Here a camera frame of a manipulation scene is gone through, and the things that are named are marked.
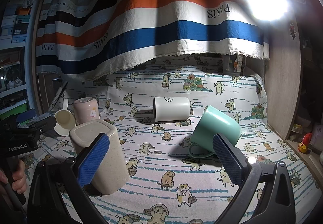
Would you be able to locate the cartoon wall sticker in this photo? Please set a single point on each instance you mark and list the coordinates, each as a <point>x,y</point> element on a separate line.
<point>292,31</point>

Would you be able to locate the wooden side panel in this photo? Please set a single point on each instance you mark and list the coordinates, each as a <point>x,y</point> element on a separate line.
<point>282,87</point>

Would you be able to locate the green mug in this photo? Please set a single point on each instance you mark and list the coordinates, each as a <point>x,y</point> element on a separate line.
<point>217,129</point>

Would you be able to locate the striped cloth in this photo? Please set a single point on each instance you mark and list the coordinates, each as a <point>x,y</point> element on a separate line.
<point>156,17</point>

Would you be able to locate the stack of boxes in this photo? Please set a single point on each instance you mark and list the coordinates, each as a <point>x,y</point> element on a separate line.
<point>15,24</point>

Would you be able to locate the cat printed tablecloth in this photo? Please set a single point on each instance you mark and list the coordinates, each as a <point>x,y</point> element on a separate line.
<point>176,171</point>

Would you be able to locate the white label bottle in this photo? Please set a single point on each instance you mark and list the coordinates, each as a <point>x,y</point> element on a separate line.
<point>238,62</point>

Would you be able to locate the red toy figure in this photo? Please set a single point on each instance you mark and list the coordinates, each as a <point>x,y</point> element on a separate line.
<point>304,143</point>

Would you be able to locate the pink cup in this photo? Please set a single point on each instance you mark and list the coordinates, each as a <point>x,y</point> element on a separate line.
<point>85,111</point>

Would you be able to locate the small jar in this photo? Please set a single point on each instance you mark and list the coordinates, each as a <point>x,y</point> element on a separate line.
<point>296,129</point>

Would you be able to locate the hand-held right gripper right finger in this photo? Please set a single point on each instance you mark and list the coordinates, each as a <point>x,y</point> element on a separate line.
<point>226,161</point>

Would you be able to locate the green storage bin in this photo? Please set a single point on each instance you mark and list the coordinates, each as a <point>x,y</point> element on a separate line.
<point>12,110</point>

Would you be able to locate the cream cup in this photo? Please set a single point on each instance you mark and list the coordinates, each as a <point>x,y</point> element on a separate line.
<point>64,122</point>

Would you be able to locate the white cup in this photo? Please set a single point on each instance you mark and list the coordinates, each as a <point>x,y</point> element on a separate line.
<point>172,110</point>

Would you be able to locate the person's left hand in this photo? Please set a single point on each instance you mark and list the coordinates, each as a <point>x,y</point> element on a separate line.
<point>19,178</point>

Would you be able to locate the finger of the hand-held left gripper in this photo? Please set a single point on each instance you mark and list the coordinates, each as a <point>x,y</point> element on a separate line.
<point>44,121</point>
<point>25,115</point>

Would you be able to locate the beige speckled cup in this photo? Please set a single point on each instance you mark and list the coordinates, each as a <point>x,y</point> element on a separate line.
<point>106,168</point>

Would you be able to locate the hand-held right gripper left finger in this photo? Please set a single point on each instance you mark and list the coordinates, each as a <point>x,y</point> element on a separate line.
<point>92,159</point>

